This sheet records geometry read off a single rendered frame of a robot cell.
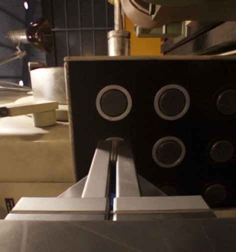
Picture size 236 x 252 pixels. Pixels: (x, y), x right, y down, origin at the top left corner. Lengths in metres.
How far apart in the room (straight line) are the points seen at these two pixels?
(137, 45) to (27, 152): 2.52
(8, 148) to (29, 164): 0.04
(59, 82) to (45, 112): 0.11
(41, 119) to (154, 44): 2.53
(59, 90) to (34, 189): 0.20
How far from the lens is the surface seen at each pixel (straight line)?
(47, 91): 0.44
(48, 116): 0.32
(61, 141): 0.29
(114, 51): 0.61
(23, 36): 0.91
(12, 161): 0.33
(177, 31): 0.90
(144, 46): 2.73
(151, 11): 0.45
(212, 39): 0.70
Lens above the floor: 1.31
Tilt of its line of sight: level
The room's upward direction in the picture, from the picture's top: 91 degrees counter-clockwise
